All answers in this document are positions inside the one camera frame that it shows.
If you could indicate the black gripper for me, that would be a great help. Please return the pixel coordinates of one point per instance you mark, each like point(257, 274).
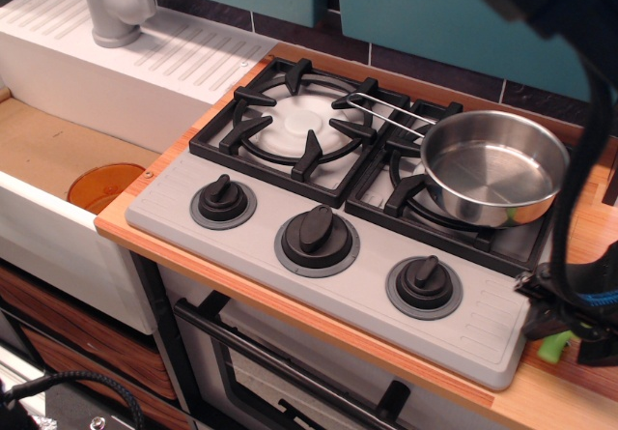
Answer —
point(581, 298)

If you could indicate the green toy cauliflower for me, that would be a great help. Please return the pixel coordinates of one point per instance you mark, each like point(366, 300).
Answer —
point(553, 346)

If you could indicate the steel pan with wire handle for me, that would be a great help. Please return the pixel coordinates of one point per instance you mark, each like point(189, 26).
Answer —
point(483, 168)

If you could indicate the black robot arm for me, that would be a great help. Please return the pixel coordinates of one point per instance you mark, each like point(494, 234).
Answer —
point(590, 28)

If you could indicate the grey toy stove top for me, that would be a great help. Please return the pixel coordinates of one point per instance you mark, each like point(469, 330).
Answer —
point(481, 340)

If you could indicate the black right stove knob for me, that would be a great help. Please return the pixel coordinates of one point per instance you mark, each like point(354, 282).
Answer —
point(424, 288)

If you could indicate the black stove knob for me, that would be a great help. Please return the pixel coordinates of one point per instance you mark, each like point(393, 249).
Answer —
point(424, 288)
point(317, 244)
point(223, 204)

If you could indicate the black middle stove knob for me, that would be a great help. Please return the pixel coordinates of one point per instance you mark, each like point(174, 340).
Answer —
point(317, 244)

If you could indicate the black left stove knob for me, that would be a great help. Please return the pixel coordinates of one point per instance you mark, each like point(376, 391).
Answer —
point(223, 204)

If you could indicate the black right burner grate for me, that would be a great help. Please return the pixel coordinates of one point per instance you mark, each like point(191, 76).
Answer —
point(507, 250)

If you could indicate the black burner grate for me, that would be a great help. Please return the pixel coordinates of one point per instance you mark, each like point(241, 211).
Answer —
point(507, 250)
point(307, 131)

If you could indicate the black left burner grate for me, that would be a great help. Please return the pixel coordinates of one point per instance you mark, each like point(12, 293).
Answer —
point(307, 131)

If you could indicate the orange plastic plate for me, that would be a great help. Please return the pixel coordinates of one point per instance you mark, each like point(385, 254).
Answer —
point(94, 190)

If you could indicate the wooden drawer fronts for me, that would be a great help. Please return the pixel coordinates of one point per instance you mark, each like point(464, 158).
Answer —
point(66, 334)

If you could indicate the white toy sink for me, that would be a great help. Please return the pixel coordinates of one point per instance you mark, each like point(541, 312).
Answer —
point(69, 105)

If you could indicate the grey toy faucet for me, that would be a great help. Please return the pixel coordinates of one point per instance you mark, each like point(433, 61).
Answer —
point(116, 23)

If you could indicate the oven door with black handle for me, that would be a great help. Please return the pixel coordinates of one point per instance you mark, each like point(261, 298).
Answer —
point(273, 376)

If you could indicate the teal wall cabinet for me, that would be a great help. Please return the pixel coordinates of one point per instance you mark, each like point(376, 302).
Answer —
point(459, 44)

